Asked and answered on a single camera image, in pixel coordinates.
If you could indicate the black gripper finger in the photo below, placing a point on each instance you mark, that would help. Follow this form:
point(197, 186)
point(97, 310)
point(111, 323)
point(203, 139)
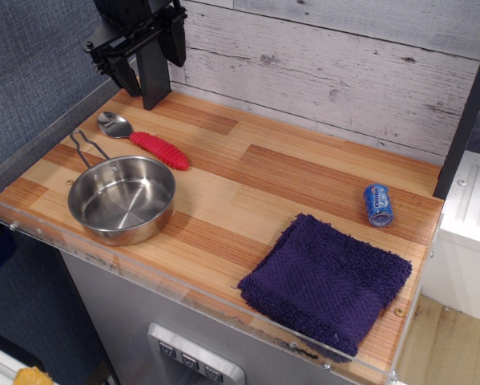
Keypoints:
point(123, 75)
point(172, 42)

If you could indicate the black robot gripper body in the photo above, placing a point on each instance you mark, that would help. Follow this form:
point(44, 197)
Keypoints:
point(125, 27)

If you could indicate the red handled metal spoon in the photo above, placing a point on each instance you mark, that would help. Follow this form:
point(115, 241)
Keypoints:
point(117, 127)

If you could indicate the stainless steel pot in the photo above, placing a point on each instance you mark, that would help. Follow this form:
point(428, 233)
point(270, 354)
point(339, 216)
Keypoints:
point(123, 200)

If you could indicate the silver toy fridge cabinet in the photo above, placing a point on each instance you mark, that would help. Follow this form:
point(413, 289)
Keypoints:
point(203, 304)

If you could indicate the small blue mentos can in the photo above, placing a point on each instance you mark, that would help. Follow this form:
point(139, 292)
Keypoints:
point(378, 205)

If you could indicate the silver dispenser button panel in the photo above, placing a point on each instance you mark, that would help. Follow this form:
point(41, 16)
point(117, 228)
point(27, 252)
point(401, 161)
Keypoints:
point(182, 361)

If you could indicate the purple terry cloth towel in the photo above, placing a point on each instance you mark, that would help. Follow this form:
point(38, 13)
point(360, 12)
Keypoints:
point(325, 284)

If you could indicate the black and yellow object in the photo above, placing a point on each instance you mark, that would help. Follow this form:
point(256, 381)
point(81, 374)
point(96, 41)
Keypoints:
point(32, 376)

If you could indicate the white side cabinet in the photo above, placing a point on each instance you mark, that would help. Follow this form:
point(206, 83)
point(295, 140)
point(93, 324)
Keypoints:
point(452, 275)

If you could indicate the black vertical post left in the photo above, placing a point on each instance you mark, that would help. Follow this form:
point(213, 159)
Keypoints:
point(153, 75)

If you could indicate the black vertical post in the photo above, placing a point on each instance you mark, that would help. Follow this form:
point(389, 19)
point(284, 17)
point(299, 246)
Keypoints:
point(460, 140)
point(153, 75)

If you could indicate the black vertical post right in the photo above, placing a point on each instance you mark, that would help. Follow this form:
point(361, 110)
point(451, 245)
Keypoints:
point(460, 140)

